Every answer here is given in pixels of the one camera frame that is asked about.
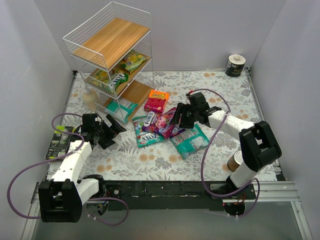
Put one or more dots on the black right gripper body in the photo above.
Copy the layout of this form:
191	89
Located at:
186	115

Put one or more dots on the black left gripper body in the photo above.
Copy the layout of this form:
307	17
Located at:
104	132

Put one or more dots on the teal mint candy bag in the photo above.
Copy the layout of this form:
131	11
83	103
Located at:
121	109
190	141

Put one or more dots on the teal Fox's fruit candy bag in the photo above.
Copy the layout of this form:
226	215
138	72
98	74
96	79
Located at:
144	138

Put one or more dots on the red orange candy box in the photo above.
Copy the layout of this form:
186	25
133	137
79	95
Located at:
156	101

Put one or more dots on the purple Fox's berries candy bag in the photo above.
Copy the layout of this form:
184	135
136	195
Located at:
177	130
159	123

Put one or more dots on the green yellow Fox's candy bag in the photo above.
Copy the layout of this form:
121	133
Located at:
132	61
107	82

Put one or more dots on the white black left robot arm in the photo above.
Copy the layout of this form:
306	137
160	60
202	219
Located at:
62	197

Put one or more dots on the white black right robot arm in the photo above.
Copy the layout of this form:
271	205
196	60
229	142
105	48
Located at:
258	144

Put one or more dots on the floral patterned table mat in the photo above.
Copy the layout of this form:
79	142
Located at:
125	161

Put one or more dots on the cream liquid bottle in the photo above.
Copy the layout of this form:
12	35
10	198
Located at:
90	97

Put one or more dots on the black green product box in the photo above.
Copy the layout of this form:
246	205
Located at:
60	142

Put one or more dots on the metal tin can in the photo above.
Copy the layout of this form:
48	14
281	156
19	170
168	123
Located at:
235	161

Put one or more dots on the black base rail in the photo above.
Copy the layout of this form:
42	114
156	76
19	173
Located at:
162	195

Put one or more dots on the white wire wooden shelf rack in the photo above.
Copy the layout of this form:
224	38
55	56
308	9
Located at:
104	40

